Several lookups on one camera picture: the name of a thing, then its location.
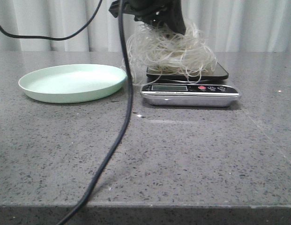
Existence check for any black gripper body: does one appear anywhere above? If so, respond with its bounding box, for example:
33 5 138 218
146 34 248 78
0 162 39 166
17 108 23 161
122 0 173 26

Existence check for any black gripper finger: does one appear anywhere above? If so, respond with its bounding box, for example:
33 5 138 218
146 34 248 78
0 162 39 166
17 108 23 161
159 0 186 34

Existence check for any white vermicelli bundle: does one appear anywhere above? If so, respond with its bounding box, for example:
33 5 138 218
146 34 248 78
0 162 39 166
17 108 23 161
126 20 217 85

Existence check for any white curtain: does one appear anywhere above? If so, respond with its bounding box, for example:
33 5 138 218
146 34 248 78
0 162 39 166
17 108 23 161
0 0 291 52

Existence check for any digital kitchen scale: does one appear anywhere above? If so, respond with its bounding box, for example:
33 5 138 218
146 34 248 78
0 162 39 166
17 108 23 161
140 63 241 107

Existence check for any light green plate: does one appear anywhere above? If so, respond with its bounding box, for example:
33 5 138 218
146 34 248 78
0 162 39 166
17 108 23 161
18 64 127 104

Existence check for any black cable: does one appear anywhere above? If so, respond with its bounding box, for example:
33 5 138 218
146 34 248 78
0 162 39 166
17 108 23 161
0 0 134 225

